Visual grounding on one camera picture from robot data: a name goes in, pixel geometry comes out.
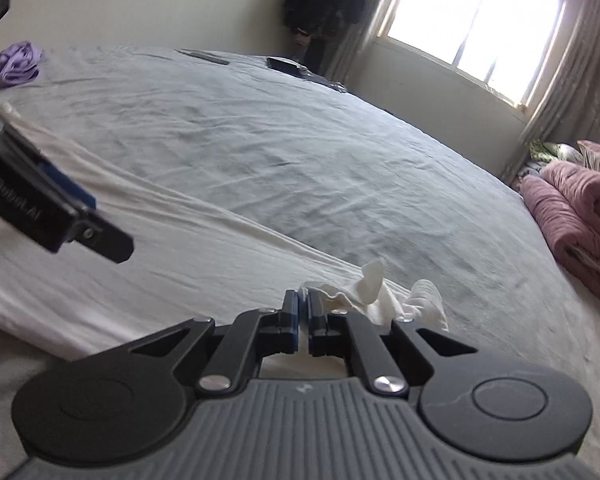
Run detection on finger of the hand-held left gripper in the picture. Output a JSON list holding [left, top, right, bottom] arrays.
[[34, 159, 97, 212], [72, 207, 135, 264]]

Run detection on window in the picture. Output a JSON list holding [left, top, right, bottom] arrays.
[[375, 0, 568, 111]]

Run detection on purple garment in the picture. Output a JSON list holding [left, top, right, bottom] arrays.
[[0, 41, 45, 83]]

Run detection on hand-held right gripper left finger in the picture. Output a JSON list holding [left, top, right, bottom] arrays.
[[130, 290, 299, 396]]

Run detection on blue grey clothes pile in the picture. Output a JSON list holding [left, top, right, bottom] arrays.
[[517, 160, 546, 191]]

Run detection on pink folded quilt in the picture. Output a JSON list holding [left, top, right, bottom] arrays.
[[520, 160, 600, 311]]

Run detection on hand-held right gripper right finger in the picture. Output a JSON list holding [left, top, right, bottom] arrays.
[[307, 290, 478, 397]]

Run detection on dark flat object on bed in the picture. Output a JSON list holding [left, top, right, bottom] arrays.
[[300, 67, 348, 93]]

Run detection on white t-shirt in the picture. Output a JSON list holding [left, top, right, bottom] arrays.
[[0, 102, 451, 378]]

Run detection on grey patterned curtain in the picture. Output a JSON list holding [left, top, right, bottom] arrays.
[[325, 0, 421, 93], [500, 0, 600, 186]]

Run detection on dark hanging clothes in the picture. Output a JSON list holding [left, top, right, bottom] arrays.
[[282, 0, 371, 41]]

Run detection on bed with grey sheet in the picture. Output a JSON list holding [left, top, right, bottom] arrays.
[[0, 45, 600, 480]]

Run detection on black remote control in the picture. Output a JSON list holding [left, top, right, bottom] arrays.
[[177, 48, 230, 66]]

